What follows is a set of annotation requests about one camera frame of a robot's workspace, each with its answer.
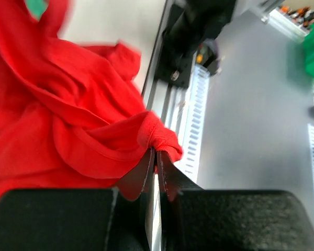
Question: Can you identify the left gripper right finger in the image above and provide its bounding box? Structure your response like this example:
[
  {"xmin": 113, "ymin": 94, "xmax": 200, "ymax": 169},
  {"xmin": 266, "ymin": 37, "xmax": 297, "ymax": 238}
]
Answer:
[{"xmin": 156, "ymin": 151, "xmax": 314, "ymax": 250}]

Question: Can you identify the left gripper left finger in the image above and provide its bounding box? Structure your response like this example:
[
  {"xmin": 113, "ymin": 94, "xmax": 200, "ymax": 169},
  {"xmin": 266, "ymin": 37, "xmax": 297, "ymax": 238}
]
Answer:
[{"xmin": 0, "ymin": 149, "xmax": 155, "ymax": 250}]

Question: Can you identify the red tank top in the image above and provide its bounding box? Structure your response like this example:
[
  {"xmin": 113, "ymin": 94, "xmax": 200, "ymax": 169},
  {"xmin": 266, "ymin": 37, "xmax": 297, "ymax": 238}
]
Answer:
[{"xmin": 0, "ymin": 1, "xmax": 183, "ymax": 197}]

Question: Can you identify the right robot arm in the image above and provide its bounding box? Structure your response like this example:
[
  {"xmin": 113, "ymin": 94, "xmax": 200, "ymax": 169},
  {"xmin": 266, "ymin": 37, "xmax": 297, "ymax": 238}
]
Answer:
[{"xmin": 163, "ymin": 1, "xmax": 237, "ymax": 61}]

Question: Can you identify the white slotted cable duct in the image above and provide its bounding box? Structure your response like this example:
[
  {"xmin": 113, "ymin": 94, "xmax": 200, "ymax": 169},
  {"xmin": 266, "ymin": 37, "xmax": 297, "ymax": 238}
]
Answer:
[{"xmin": 181, "ymin": 65, "xmax": 210, "ymax": 181}]

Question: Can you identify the front aluminium rail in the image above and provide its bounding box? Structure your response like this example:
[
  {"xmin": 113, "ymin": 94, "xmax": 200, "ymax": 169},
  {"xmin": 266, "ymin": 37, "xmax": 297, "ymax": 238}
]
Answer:
[{"xmin": 142, "ymin": 1, "xmax": 188, "ymax": 134}]

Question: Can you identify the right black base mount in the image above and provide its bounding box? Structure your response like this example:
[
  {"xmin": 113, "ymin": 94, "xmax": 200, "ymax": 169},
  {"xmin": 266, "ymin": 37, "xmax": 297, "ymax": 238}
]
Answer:
[{"xmin": 155, "ymin": 4, "xmax": 200, "ymax": 89}]

